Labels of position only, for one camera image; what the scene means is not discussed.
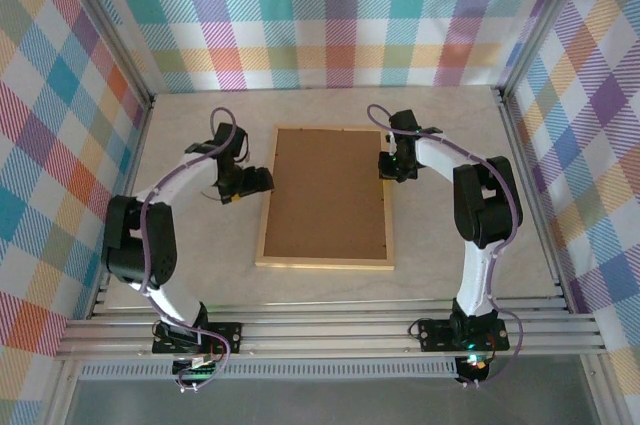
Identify brown frame backing board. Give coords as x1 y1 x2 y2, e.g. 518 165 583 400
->
263 128 391 262

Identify light wooden picture frame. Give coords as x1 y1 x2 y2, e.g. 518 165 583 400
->
254 124 396 272

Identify wide aluminium base beam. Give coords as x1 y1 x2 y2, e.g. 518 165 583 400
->
54 317 609 361

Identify aluminium lower strut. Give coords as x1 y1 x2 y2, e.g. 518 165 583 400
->
582 357 626 425
45 359 84 425

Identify aluminium side rail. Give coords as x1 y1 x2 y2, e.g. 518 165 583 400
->
492 87 574 314
85 92 159 320

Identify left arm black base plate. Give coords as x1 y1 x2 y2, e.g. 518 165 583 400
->
151 320 245 355

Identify aluminium table edge rail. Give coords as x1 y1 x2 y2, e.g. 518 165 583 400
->
89 298 571 319

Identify aluminium corner post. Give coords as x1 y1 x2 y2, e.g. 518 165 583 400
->
497 0 601 104
49 0 156 111

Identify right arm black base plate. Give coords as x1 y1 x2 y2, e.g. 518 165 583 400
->
418 318 511 352

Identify grey slotted cable duct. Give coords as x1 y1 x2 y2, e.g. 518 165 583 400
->
79 363 459 381

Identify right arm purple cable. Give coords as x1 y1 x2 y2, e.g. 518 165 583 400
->
367 103 525 391

